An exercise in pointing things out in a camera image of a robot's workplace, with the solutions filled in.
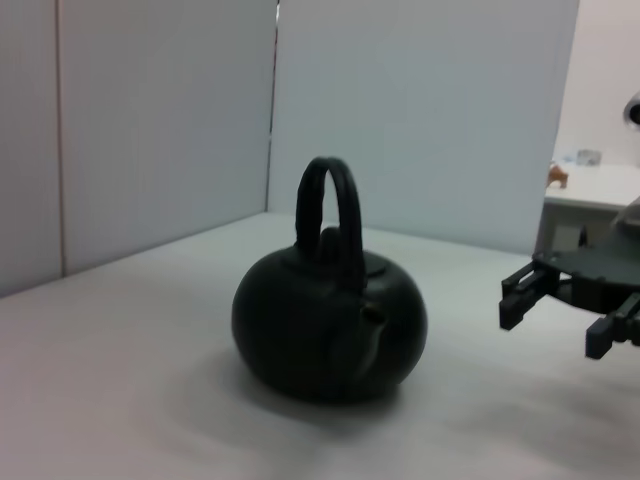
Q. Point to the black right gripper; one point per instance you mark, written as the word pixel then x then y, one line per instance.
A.
pixel 600 272

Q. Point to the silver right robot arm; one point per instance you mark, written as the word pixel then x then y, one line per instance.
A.
pixel 631 215

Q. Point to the white background table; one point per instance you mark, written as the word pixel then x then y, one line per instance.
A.
pixel 595 187

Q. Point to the small brown figurine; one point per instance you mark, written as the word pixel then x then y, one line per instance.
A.
pixel 558 176

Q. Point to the small clear glass container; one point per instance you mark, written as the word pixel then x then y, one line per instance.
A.
pixel 588 157

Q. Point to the shiny metal round object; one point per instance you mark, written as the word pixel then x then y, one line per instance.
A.
pixel 634 107

